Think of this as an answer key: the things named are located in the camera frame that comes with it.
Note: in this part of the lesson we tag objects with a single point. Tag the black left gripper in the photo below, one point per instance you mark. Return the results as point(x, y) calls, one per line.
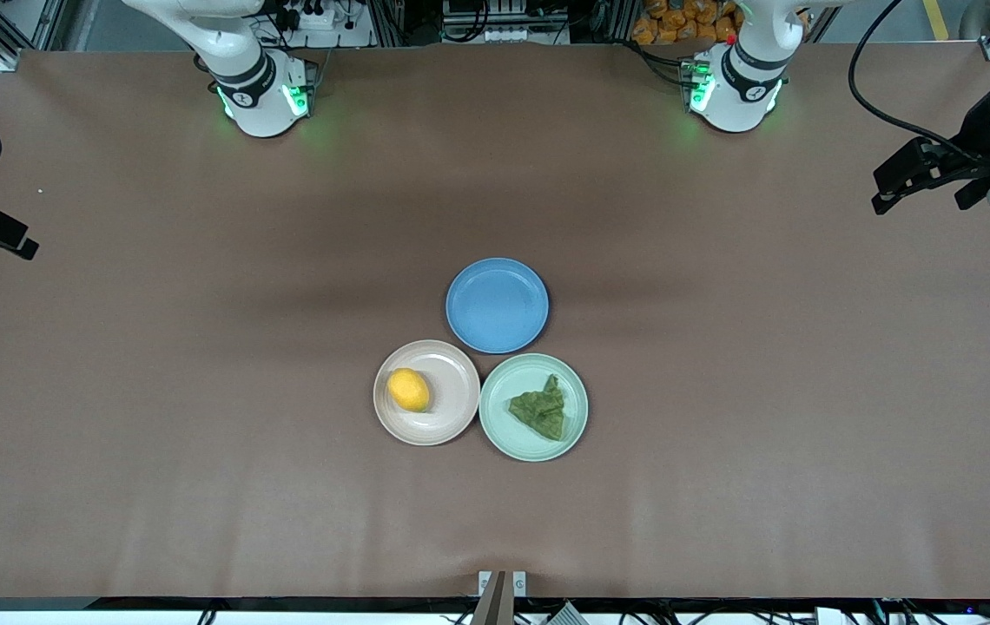
point(984, 132)

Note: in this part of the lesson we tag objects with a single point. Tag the green lettuce leaf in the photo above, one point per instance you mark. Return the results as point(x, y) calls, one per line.
point(543, 412)

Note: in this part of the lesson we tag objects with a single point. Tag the yellow lemon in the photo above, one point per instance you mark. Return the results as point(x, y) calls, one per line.
point(409, 390)

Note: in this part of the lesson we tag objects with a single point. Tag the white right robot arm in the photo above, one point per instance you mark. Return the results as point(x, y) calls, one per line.
point(260, 104)

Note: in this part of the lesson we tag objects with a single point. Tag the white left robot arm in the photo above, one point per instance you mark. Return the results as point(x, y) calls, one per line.
point(738, 95)

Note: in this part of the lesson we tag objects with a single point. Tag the bag of orange snacks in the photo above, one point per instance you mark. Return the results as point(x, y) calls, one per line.
point(677, 22)

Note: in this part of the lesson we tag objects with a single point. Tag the brown table cover sheet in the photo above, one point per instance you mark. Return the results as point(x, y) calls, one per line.
point(200, 521)

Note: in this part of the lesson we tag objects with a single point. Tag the white power strip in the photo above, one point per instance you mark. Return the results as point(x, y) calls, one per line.
point(313, 19)

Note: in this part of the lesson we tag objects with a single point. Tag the blue plate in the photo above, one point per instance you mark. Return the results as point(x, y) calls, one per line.
point(497, 305)

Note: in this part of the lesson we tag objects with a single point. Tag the pale green plate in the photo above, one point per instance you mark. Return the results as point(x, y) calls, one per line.
point(530, 434)

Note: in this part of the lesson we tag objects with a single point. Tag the beige plate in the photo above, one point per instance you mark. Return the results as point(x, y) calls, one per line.
point(452, 391)

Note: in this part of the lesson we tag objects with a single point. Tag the grey ribbed adapter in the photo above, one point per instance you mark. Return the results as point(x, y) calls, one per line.
point(563, 615)

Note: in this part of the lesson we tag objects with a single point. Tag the grey metal bracket post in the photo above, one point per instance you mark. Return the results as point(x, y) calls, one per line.
point(495, 599)

